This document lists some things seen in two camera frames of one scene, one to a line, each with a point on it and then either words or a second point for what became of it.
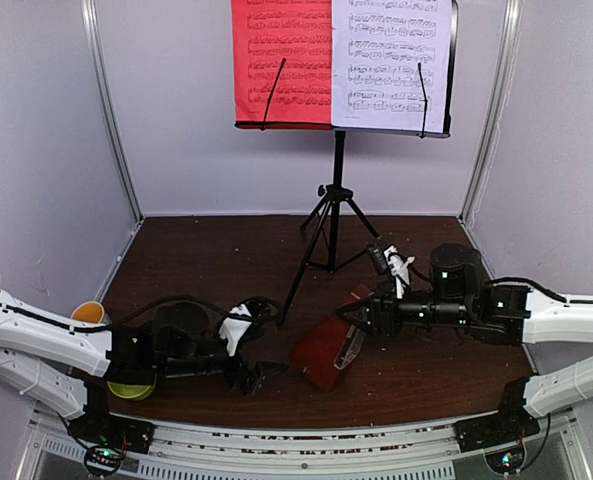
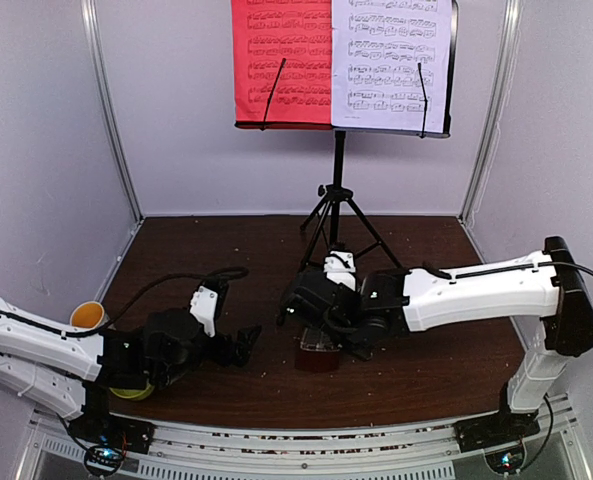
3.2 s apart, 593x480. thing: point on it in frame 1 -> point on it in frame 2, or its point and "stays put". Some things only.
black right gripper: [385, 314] -> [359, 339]
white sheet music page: [377, 47] stays put
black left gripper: [255, 377] -> [242, 346]
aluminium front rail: [170, 451] stays put
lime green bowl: [131, 392] stays put
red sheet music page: [264, 33] stays put
